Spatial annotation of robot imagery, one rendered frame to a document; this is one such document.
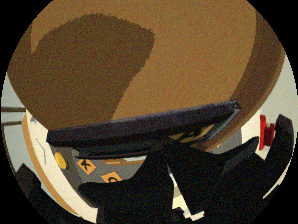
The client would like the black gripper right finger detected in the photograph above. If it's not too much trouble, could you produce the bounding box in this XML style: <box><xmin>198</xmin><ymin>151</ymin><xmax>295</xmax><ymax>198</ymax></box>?
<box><xmin>161</xmin><ymin>136</ymin><xmax>259</xmax><ymax>216</ymax></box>

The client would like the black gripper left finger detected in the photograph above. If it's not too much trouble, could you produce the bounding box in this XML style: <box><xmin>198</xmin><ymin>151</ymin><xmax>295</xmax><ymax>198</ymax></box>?
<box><xmin>77</xmin><ymin>137</ymin><xmax>174</xmax><ymax>222</ymax></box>

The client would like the yellow round disc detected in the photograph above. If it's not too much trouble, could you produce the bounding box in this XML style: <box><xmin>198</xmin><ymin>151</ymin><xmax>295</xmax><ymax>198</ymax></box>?
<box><xmin>55</xmin><ymin>152</ymin><xmax>68</xmax><ymax>169</ymax></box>

